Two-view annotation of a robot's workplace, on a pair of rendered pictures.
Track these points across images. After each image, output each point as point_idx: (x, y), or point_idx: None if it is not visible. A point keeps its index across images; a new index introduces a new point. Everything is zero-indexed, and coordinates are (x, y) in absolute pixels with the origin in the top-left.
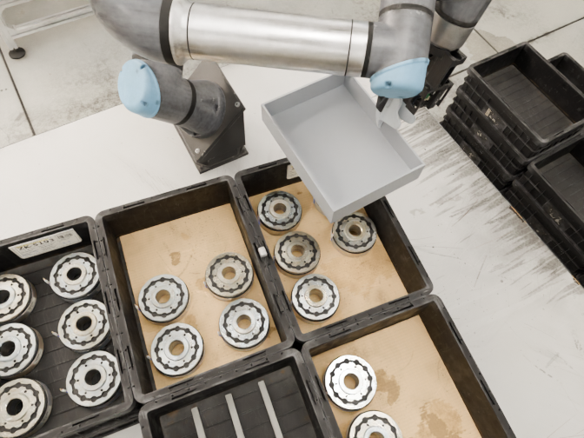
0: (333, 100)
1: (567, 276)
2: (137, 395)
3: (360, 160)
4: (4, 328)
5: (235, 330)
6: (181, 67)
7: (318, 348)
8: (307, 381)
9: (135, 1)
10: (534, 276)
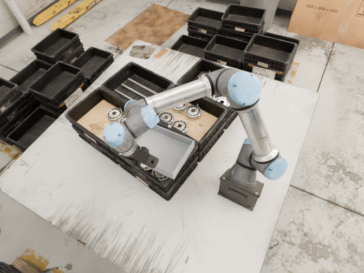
0: (173, 168)
1: (54, 222)
2: (176, 84)
3: (149, 150)
4: None
5: (166, 114)
6: (249, 161)
7: None
8: None
9: (215, 71)
10: (69, 213)
